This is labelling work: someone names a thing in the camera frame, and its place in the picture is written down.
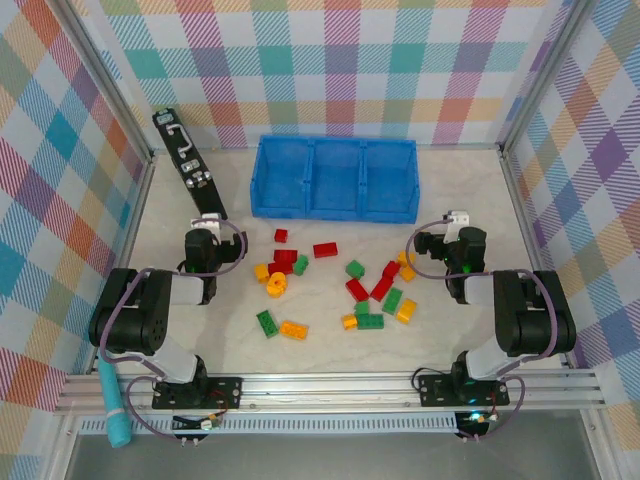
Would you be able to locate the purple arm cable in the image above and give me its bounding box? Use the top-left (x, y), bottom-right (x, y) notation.
top-left (405, 219), bottom-right (561, 444)
top-left (97, 218), bottom-right (249, 444)

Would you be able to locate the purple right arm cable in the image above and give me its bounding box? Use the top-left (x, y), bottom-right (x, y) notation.
top-left (405, 219), bottom-right (561, 444)

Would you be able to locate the round yellow lego piece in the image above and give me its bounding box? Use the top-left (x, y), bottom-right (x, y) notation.
top-left (266, 272), bottom-right (289, 299)

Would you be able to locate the black board with metal hardware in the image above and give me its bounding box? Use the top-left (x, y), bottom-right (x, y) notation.
top-left (152, 107), bottom-right (229, 221)

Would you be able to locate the blue three-compartment bin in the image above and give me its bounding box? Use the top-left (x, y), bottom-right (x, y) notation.
top-left (197, 141), bottom-right (503, 151)

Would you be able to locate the aluminium mounting rail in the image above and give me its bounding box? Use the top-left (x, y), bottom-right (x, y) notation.
top-left (53, 370), bottom-right (607, 416)

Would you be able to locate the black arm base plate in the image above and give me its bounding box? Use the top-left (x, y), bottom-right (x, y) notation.
top-left (151, 375), bottom-right (245, 412)
top-left (417, 372), bottom-right (512, 409)

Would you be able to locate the teal foam tube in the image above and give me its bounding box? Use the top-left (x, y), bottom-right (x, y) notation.
top-left (97, 355), bottom-right (133, 449)

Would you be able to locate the small wired connector board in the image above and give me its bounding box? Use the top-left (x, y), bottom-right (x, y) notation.
top-left (172, 412), bottom-right (224, 446)
top-left (454, 409), bottom-right (501, 444)

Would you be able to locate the aluminium frame post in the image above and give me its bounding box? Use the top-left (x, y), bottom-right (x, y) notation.
top-left (58, 0), bottom-right (156, 164)
top-left (498, 0), bottom-right (597, 156)

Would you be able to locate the grey slotted cable duct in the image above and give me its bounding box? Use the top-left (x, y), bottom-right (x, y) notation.
top-left (77, 415), bottom-right (464, 437)

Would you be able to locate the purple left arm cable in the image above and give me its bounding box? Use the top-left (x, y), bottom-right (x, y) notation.
top-left (97, 218), bottom-right (249, 444)

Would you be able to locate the blue plastic bin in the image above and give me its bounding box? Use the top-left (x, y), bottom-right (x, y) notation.
top-left (248, 133), bottom-right (314, 221)
top-left (304, 137), bottom-right (369, 222)
top-left (359, 138), bottom-right (420, 225)

